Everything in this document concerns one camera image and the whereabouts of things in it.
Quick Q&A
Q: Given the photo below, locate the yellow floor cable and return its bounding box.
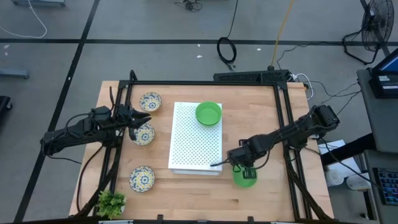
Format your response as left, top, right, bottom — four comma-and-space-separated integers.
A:
267, 0, 295, 71

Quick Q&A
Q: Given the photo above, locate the white perforated board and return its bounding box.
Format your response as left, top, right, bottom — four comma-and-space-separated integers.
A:
168, 101, 224, 177

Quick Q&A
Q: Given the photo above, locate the grey floor bar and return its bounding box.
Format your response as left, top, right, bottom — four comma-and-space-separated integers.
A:
0, 68, 30, 80

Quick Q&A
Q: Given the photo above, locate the grey keyboard desk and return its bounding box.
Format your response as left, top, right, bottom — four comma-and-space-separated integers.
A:
363, 149, 398, 224

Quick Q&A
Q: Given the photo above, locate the black laptop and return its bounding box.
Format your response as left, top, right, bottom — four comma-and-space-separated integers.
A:
368, 48, 398, 100

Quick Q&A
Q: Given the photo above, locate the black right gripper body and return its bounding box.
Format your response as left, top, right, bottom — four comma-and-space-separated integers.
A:
227, 139, 264, 169

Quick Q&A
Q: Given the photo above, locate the blue yellow patterned mini bowl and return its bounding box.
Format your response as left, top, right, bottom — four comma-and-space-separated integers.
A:
139, 91, 163, 113
129, 165, 156, 194
132, 123, 156, 147

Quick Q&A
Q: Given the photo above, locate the small green potted plant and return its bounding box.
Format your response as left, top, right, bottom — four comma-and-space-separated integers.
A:
95, 189, 127, 220

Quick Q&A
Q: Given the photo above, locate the black aluminium table frame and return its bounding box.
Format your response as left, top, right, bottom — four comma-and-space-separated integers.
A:
73, 70, 335, 224

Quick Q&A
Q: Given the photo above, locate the tangled black cable bundle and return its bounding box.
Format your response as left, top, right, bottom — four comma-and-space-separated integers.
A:
174, 0, 203, 13

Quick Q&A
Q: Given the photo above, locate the white floor cable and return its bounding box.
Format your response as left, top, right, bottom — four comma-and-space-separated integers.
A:
0, 0, 48, 40

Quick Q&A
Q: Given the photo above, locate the black perforated electronics box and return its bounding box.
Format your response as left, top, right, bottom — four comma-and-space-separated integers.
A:
213, 69, 290, 83

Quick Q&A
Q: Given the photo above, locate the green plastic mini bowl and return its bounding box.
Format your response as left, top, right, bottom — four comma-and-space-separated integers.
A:
195, 101, 223, 127
232, 166, 259, 189

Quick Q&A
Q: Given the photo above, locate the black desk leg bar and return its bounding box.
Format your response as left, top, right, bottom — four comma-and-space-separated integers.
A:
320, 133, 376, 166

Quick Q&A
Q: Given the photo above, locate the thick black hanging cable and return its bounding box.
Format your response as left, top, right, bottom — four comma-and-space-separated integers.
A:
76, 145, 105, 214

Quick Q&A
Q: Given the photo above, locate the coiled black floor cable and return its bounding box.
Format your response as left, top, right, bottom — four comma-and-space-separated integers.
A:
216, 0, 239, 70

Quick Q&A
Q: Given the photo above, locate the grey flat floor base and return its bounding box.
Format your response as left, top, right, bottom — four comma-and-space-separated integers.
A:
11, 0, 67, 7

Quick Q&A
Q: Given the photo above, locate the short white looped cable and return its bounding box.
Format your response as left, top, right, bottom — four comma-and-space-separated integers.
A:
292, 73, 315, 101

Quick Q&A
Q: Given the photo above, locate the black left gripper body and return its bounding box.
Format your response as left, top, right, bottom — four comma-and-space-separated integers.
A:
116, 104, 139, 142

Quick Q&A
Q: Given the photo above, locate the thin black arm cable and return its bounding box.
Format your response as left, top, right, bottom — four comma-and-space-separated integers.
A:
46, 154, 83, 165

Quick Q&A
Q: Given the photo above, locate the black floor fan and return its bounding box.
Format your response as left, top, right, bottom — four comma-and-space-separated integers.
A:
341, 0, 396, 66

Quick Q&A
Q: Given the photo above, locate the white plastic cup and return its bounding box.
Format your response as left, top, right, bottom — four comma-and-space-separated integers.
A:
325, 169, 345, 187
346, 173, 371, 191

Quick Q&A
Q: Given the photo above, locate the grey side desk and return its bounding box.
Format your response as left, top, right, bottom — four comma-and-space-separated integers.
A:
356, 68, 398, 153

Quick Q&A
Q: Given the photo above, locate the black backlit keyboard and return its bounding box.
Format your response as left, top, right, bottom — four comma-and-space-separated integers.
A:
372, 167, 398, 206

